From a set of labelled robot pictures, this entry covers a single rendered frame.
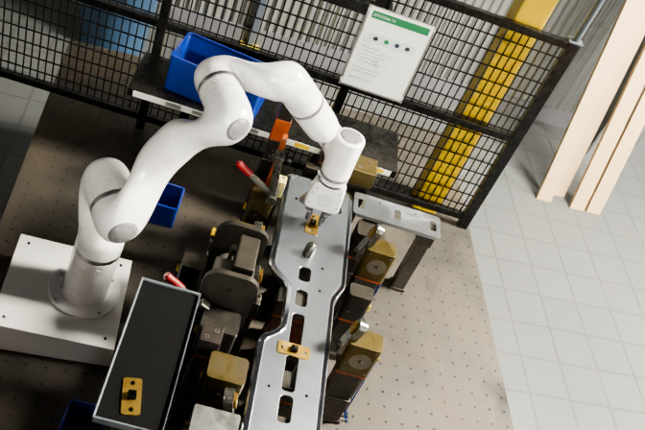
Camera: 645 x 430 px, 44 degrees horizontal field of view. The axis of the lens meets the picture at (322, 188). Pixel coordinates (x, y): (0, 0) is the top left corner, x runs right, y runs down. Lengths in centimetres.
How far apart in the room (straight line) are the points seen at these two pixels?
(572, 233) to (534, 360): 105
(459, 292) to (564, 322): 135
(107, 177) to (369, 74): 103
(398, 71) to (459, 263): 75
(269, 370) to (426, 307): 89
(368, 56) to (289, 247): 73
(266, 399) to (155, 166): 60
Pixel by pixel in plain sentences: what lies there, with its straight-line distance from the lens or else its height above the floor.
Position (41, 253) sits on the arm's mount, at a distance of 238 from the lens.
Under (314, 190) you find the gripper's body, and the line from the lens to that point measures 225.
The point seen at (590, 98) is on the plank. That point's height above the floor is 61.
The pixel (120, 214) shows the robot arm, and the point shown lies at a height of 120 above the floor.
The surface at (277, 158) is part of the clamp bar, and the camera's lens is 221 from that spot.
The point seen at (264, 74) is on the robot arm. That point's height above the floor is 156.
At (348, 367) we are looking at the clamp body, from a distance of 214.
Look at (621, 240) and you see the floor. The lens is 488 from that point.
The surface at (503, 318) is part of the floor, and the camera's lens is 395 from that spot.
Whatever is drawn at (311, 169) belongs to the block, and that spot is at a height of 100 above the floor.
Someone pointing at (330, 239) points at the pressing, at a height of 100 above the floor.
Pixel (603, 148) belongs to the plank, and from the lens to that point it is 476.
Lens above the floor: 259
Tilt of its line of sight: 40 degrees down
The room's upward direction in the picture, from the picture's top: 24 degrees clockwise
